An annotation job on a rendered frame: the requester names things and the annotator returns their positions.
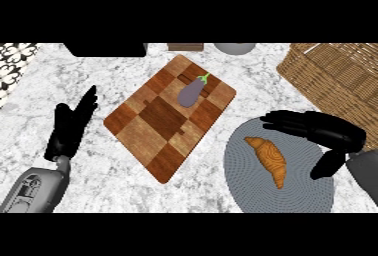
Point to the round grey placemat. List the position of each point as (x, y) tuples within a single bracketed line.
[(255, 180)]

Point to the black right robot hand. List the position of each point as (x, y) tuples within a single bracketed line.
[(319, 128)]

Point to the golden brown croissant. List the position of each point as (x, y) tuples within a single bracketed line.
[(268, 159)]

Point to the small brown wooden block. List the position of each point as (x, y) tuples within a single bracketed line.
[(184, 47)]

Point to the grey round bowl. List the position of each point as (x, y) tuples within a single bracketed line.
[(234, 48)]

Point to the purple eggplant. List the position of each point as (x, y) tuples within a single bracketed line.
[(192, 91)]

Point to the brown wicker basket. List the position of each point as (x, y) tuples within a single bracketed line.
[(339, 83)]

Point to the checkered wooden cutting board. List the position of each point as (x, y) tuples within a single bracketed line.
[(169, 116)]

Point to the black and white patterned panel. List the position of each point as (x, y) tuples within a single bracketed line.
[(11, 68)]

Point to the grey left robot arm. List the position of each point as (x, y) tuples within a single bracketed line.
[(40, 188)]

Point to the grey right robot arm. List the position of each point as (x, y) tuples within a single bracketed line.
[(364, 173)]

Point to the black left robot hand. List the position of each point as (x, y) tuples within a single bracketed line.
[(68, 125)]

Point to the black appliance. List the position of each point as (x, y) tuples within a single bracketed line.
[(105, 49)]

